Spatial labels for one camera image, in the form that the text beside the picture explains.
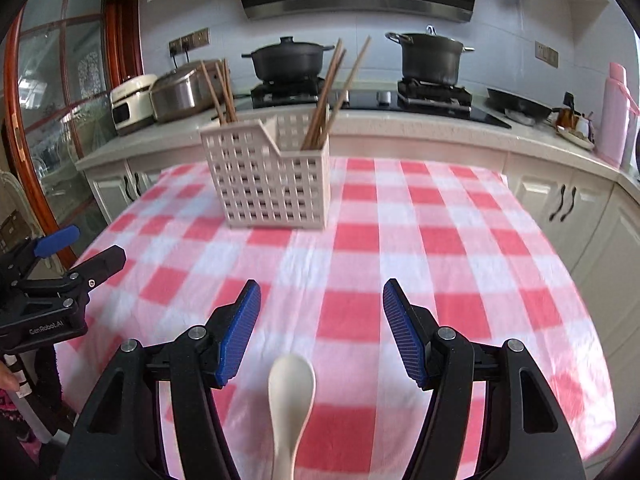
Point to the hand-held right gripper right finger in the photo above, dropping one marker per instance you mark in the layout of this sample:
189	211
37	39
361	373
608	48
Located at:
405	335

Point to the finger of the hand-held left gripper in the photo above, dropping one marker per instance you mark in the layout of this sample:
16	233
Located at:
55	240
100	262

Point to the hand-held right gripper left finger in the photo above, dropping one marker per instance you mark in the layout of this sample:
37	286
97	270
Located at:
240	335

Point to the cream plastic spoon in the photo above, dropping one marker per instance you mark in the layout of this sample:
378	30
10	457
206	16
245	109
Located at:
292	385

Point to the beige perforated utensil holder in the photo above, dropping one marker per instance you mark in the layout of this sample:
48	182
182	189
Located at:
260	185

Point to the brown wooden chopstick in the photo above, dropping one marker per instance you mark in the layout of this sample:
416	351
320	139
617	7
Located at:
222	92
332	90
211	91
323	90
345	90
229	87

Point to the person's left hand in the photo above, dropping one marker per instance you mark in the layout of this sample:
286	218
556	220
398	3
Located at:
7	377

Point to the red white checkered tablecloth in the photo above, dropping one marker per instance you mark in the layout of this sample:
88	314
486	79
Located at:
450	260

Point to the pink patterned clothing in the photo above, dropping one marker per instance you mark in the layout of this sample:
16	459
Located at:
12	417

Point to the wooden framed glass door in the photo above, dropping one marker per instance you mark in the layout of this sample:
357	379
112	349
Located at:
50	110

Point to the white rice cooker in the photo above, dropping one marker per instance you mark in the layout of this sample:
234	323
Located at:
132	105

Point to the stainless steel electric cooker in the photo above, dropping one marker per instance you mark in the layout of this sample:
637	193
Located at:
180	92

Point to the black gas stove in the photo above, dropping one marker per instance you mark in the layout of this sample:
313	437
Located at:
380	100

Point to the black frying pan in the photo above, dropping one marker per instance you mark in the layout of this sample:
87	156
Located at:
520	102

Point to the tray with tea set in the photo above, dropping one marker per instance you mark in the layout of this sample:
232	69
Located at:
575	127

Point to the black casserole pot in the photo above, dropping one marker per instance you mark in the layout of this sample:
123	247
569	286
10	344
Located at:
287	60

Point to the black stock pot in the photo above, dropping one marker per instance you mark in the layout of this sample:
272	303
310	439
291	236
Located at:
430	57

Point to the pink thermos bottle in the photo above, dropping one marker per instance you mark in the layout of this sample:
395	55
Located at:
615	115

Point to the brass double wall socket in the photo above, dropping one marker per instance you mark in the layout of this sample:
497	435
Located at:
190	41

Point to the brass single wall socket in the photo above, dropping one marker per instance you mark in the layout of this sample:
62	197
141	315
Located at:
546	53

